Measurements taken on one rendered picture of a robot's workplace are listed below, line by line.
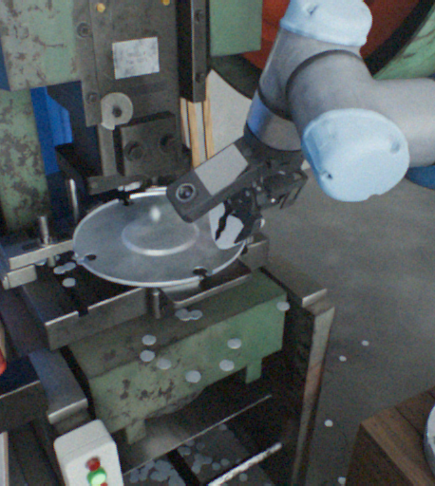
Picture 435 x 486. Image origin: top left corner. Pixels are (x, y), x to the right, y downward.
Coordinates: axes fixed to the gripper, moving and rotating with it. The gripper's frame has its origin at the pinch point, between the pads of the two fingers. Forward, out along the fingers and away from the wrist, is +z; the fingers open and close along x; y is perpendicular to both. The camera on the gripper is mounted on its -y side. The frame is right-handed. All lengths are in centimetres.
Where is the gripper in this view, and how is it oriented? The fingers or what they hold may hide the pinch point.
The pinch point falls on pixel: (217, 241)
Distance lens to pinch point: 71.1
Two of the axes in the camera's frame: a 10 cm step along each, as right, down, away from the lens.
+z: -2.4, 5.7, 7.8
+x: -5.4, -7.5, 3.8
